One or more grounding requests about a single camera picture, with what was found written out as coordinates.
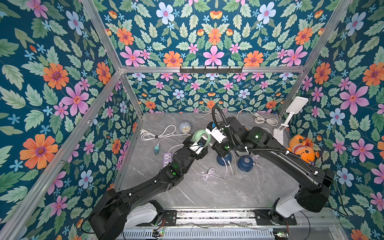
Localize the blue meat grinder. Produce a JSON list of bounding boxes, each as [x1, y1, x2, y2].
[[216, 153, 233, 166], [237, 156, 254, 172]]

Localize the green meat grinder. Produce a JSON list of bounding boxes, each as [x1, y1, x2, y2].
[[192, 130, 212, 145]]

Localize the blue meat grinder front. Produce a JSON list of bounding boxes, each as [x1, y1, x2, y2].
[[237, 156, 254, 172]]

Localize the green charger adapter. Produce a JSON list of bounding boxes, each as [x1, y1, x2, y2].
[[154, 145, 161, 155]]

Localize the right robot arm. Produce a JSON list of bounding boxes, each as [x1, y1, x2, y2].
[[212, 106, 335, 225]]

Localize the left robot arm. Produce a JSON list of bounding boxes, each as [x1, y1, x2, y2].
[[88, 136, 210, 240]]

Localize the pale blue table clock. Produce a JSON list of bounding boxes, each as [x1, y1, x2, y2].
[[179, 121, 192, 134]]

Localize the purple power strip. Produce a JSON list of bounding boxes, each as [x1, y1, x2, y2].
[[163, 152, 173, 167]]

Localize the orange clownfish plush toy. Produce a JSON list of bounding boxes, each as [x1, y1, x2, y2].
[[289, 135, 316, 165]]

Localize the white folding desk lamp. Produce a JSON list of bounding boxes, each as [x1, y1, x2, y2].
[[273, 97, 309, 145]]

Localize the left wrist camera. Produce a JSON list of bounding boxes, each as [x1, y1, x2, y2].
[[189, 139, 208, 155]]

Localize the white power cord left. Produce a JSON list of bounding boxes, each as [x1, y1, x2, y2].
[[140, 124, 193, 154]]

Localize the white cords at back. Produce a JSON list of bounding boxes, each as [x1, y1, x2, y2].
[[191, 105, 238, 119]]

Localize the white lamp cord bundle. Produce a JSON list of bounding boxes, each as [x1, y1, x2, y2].
[[236, 108, 279, 128]]

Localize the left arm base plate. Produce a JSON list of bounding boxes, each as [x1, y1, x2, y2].
[[150, 210, 178, 227]]

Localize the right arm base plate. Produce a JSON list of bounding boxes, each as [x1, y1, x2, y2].
[[253, 209, 297, 226]]

